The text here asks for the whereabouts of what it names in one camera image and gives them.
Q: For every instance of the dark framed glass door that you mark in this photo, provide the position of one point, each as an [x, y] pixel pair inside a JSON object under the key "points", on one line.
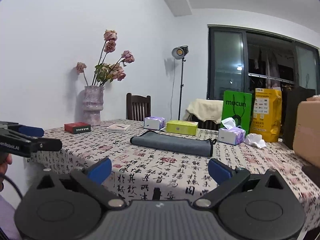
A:
{"points": [[242, 59]]}

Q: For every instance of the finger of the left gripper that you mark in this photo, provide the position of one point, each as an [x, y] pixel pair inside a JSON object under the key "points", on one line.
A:
{"points": [[48, 144], [31, 131]]}

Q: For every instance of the closed purple tissue pack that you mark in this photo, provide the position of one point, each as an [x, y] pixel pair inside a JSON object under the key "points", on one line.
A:
{"points": [[154, 123]]}

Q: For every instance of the pink ceramic vase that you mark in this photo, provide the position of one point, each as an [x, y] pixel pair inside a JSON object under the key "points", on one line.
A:
{"points": [[93, 104]]}

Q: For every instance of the cream cloth on chair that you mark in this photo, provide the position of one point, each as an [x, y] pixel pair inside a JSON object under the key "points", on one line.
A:
{"points": [[204, 110]]}

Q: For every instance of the crumpled white tissue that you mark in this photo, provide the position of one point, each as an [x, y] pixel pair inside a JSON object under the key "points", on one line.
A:
{"points": [[255, 140]]}

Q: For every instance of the calligraphy print tablecloth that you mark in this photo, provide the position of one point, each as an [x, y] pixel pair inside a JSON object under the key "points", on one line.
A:
{"points": [[143, 173]]}

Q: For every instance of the studio lamp on stand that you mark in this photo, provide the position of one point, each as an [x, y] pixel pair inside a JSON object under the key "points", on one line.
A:
{"points": [[178, 54]]}

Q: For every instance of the purple and grey towel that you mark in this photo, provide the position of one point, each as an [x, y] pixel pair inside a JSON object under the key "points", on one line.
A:
{"points": [[151, 139]]}

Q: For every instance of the person's left hand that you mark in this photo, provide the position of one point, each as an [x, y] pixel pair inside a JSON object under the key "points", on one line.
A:
{"points": [[5, 164]]}

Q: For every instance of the chair with cream cloth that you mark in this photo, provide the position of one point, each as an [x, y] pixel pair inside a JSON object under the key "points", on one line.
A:
{"points": [[210, 125]]}

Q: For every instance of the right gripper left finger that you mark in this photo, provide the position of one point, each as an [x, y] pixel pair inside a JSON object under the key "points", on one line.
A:
{"points": [[91, 179]]}

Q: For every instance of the yellow plastic bag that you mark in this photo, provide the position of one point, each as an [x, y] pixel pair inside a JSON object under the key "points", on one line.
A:
{"points": [[266, 117]]}

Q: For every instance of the dark wooden chair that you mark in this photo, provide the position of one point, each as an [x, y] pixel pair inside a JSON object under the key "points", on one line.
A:
{"points": [[138, 107]]}

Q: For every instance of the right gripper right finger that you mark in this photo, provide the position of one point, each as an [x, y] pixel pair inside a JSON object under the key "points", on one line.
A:
{"points": [[230, 181]]}

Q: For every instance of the green mucun paper bag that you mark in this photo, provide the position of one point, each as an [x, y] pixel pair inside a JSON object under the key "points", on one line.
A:
{"points": [[237, 105]]}

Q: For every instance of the pink hard case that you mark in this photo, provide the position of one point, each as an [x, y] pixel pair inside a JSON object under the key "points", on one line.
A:
{"points": [[307, 133]]}

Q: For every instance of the yellow-green cardboard box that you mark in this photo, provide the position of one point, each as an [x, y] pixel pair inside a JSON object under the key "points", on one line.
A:
{"points": [[181, 127]]}

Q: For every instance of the red box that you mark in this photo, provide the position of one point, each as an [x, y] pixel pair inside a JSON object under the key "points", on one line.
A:
{"points": [[77, 127]]}

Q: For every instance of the white pink flat box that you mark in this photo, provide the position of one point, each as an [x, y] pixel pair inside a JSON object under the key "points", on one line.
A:
{"points": [[118, 128]]}

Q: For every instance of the open purple tissue pack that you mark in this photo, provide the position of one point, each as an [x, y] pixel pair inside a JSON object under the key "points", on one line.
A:
{"points": [[229, 133]]}

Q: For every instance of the black paper bag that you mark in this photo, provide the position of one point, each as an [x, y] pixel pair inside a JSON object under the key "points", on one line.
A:
{"points": [[293, 98]]}

